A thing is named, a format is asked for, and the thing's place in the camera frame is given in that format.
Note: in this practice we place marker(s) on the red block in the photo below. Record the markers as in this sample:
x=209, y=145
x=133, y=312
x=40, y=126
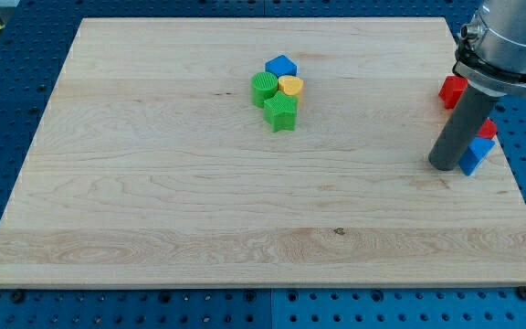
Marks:
x=451, y=90
x=488, y=130

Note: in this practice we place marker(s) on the blue cube block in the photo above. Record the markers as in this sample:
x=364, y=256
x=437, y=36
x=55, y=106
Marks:
x=281, y=66

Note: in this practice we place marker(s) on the green star block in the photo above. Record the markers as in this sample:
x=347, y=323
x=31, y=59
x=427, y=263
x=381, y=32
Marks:
x=280, y=111

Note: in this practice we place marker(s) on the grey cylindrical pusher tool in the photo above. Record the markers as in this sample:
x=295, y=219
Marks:
x=472, y=110

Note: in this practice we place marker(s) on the green cylinder block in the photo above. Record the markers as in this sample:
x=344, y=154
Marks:
x=263, y=85

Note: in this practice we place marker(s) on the red block upper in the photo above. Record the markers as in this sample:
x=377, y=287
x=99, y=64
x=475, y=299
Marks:
x=451, y=90

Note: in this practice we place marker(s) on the blue triangle block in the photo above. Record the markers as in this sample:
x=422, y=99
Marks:
x=475, y=154

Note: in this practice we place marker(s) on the yellow heart block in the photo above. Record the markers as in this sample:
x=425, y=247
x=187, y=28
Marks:
x=291, y=86

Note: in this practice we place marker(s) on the wooden board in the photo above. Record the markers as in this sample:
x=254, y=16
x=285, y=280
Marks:
x=151, y=168

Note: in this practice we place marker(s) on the red block lower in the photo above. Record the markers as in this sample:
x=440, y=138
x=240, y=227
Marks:
x=488, y=130

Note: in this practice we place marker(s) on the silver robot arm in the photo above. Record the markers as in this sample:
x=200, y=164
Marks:
x=491, y=51

